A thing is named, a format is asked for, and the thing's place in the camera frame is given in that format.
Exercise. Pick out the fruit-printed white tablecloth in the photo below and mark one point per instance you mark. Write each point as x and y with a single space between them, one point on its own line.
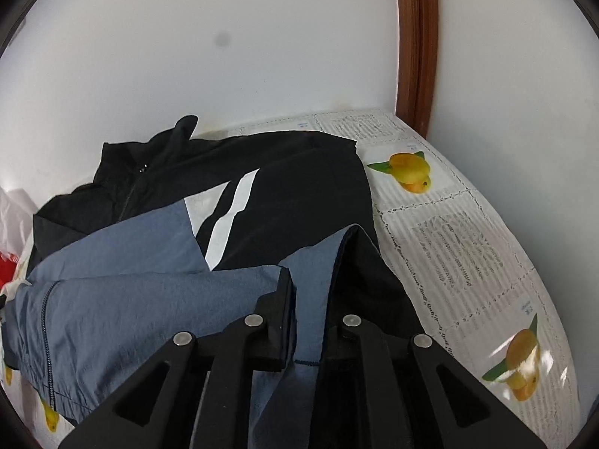
444 243

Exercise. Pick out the black white blue zip jacket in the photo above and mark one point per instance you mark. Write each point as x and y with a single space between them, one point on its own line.
281 196

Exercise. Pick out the brown wooden door frame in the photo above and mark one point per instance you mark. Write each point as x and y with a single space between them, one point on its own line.
419 32

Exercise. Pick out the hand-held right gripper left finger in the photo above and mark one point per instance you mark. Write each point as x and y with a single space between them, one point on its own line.
276 327

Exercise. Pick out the red paper bag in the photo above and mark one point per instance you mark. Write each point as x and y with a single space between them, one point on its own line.
7 266

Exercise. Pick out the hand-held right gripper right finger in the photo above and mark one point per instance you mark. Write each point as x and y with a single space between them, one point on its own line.
360 351

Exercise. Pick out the white plastic bag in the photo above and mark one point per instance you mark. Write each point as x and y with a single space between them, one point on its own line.
14 215

